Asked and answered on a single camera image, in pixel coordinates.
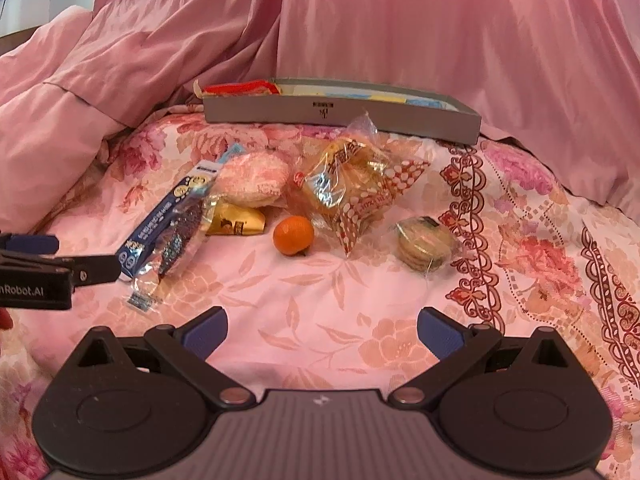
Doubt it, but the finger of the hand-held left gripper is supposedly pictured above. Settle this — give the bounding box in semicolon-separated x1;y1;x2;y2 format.
0;252;122;288
0;232;60;257

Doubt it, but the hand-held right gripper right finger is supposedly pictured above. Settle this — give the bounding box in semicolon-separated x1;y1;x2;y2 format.
389;307;577;408

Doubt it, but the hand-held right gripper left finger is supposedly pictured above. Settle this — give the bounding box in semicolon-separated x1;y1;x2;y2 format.
66;306;256;408

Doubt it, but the blue cookie packet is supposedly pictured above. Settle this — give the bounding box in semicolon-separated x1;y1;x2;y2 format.
115;144;247;311

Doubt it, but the gold snack packet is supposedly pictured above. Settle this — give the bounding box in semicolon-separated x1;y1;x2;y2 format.
205;199;267;237

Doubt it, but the pink round cake packet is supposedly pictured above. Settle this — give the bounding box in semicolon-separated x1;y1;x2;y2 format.
214;152;292;209

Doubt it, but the grey cardboard box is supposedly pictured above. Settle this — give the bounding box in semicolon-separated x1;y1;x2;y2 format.
194;77;482;145

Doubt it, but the clear wrapped round biscuit pack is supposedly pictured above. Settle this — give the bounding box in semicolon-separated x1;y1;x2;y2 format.
392;216;467;279

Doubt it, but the floral bed sheet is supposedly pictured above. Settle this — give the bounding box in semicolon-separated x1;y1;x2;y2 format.
0;105;640;480

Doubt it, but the tangerine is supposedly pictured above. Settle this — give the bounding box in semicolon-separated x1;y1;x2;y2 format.
273;215;316;257

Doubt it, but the clear red-checked pastry bag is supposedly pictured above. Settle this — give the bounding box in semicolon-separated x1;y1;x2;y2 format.
292;111;432;259

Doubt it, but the red snack packet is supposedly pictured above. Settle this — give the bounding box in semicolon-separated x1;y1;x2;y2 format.
202;79;281;97

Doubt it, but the pink curtain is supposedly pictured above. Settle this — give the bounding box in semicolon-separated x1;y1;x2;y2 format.
0;0;640;233

